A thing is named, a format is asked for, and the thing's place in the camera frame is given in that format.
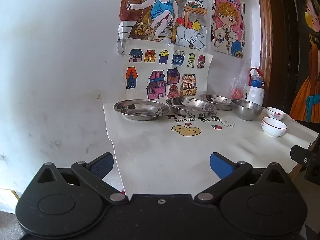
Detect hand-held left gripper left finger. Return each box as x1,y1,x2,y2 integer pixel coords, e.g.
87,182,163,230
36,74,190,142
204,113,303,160
37,152,128,204

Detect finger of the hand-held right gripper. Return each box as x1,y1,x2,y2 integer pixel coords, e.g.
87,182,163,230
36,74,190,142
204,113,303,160
290,145,313,166

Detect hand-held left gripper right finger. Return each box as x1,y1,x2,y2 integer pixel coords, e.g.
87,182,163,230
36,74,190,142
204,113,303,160
194,152,286,203

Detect white red-rimmed ceramic bowl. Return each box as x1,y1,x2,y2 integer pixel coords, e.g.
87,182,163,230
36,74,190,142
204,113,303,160
261,117,288,138

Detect small white printed ceramic bowl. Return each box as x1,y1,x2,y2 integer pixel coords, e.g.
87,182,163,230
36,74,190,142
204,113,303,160
266,107,286,121

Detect steel bowl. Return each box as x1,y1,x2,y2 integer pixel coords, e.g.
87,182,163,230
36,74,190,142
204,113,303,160
230,99,264,121

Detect steel plate with dark sticker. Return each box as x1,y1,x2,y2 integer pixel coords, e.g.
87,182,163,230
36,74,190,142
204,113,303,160
114,99,171,121

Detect white printed tablecloth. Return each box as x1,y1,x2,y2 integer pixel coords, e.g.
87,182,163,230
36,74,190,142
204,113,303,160
103,102,320,198

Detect white water bottle blue lid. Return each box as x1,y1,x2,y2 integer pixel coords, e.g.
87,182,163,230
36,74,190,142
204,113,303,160
245,67,266,107

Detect clear plastic bag red contents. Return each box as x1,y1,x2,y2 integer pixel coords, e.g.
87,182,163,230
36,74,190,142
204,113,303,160
230,58,252,101

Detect painting of orange-dressed figure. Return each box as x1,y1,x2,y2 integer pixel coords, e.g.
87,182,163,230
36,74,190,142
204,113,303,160
289,0,320,123

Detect coloured houses drawing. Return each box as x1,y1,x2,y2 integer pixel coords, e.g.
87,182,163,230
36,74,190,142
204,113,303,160
122,38,214,101

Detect girl with teddy bear poster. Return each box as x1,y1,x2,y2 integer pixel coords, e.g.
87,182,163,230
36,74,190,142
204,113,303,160
211,0,246,59

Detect boy with fan poster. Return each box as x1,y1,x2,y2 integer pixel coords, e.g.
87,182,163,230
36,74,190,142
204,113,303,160
117,0,209,56

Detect wooden door frame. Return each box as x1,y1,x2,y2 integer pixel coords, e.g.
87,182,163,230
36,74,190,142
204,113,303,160
255,0,273,101

